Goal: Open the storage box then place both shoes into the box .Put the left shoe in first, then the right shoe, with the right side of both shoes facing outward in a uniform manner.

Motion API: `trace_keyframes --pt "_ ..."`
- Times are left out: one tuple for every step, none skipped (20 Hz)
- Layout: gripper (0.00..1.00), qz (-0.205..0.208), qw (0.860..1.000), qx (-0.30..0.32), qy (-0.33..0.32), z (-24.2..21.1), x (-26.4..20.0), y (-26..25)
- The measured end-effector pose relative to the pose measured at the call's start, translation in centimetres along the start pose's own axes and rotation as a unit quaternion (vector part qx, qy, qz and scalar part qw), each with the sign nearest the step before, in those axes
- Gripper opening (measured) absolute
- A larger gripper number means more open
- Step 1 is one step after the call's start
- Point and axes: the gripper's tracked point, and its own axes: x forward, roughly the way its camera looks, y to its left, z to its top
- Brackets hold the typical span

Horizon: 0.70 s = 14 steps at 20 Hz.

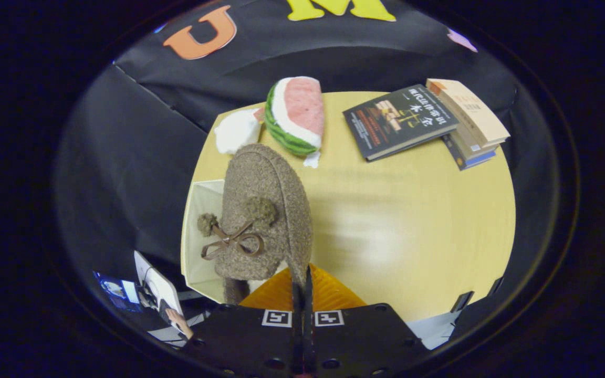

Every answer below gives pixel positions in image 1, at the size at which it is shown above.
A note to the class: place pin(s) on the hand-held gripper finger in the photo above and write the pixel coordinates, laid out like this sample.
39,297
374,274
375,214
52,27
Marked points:
296,325
309,325

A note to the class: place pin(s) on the watermelon slice plush toy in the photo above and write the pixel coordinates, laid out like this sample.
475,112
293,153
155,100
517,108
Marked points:
302,105

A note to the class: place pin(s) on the blue book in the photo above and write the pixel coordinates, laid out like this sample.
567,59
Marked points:
465,160

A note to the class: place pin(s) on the white plush toy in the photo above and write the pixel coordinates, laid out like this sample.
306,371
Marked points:
234,131

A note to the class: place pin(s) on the white printed sheet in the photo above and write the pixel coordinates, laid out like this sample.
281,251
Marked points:
163,286

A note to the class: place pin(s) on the blue printed picture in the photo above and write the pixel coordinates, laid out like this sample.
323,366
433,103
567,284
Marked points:
116,291

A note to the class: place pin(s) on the beige book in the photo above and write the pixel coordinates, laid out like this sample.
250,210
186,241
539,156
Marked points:
470,110

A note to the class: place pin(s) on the black paperback book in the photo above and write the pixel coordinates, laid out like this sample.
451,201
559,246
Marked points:
397,121

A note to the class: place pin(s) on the brown fuzzy shoe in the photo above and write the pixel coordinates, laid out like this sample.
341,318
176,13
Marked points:
266,178

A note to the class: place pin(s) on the cream fabric storage box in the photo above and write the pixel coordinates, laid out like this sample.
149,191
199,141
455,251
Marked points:
200,252

